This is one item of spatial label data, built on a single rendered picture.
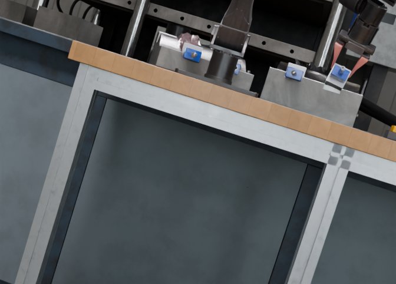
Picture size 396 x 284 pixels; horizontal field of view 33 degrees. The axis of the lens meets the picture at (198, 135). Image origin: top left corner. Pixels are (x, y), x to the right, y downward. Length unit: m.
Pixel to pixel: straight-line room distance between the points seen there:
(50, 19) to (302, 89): 0.81
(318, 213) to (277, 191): 0.42
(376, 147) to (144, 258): 0.80
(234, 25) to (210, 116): 0.25
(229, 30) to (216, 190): 0.49
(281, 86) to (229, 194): 0.33
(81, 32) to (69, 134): 0.71
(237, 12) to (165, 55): 0.31
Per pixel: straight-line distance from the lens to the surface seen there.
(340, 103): 1.80
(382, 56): 2.69
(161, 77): 1.36
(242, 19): 1.52
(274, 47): 2.63
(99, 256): 1.92
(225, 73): 1.52
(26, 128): 1.96
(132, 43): 2.68
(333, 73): 1.77
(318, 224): 1.40
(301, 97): 1.80
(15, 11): 2.21
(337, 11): 2.57
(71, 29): 2.08
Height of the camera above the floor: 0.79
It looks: 5 degrees down
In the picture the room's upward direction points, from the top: 17 degrees clockwise
